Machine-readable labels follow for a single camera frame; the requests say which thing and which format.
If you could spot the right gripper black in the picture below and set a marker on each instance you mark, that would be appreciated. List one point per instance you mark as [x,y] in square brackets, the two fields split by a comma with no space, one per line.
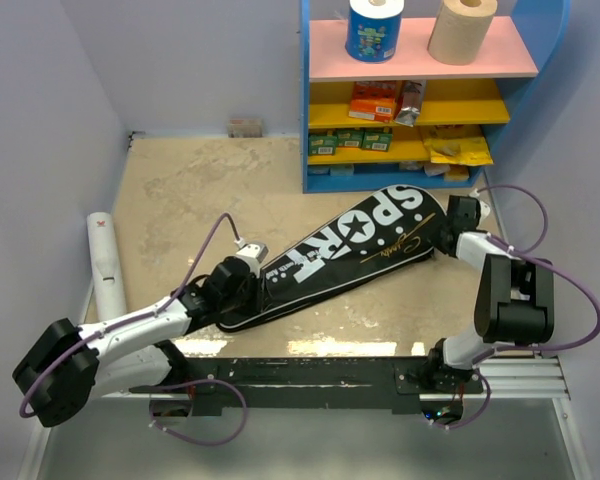
[441,247]

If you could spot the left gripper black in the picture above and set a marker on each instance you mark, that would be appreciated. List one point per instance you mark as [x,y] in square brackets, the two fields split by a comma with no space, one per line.
[255,300]

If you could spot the black sport racket bag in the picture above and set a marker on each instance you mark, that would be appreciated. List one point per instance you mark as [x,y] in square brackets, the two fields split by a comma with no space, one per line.
[391,228]

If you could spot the white shuttlecock tube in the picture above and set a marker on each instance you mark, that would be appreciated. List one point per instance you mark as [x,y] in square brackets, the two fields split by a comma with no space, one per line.
[106,268]

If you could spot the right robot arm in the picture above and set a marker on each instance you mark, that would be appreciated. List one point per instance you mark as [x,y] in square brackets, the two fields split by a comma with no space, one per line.
[514,307]

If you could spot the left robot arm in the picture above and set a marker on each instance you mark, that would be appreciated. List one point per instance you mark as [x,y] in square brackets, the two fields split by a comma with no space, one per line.
[59,372]

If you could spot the yellow snack bag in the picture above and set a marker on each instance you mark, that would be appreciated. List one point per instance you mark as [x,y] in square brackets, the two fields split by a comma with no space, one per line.
[456,145]

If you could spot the blue shelf unit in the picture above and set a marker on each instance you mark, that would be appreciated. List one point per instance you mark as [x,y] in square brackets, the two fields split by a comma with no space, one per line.
[428,101]

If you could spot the green box right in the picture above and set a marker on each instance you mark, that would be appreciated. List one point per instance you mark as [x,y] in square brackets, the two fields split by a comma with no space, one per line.
[377,139]

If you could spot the green box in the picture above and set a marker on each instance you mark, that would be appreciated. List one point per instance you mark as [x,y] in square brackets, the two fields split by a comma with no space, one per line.
[350,138]
[322,143]
[377,139]

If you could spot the silver snack bag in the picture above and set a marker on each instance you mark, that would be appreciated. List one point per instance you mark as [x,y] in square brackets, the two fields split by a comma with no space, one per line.
[410,101]

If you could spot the green box middle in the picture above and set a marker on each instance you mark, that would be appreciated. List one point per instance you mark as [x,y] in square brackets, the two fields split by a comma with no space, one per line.
[350,138]

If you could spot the orange snack box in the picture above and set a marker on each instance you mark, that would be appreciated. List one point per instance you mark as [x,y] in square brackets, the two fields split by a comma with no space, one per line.
[373,101]

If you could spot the green box left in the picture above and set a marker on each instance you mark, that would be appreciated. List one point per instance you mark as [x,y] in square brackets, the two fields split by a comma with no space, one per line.
[322,143]

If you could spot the small pink eraser box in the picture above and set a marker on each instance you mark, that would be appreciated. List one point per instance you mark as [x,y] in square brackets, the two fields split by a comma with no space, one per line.
[245,128]

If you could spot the brown paper towel roll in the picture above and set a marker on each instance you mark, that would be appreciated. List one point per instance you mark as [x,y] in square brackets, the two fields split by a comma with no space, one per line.
[460,29]

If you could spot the blue wrapped paper roll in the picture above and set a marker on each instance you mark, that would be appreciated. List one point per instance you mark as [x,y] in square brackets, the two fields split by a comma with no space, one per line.
[373,29]

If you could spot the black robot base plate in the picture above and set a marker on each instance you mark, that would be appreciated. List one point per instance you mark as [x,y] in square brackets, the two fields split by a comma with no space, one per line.
[402,385]

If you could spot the aluminium rail frame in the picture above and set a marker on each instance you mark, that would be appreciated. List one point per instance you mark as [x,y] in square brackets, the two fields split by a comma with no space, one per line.
[172,188]

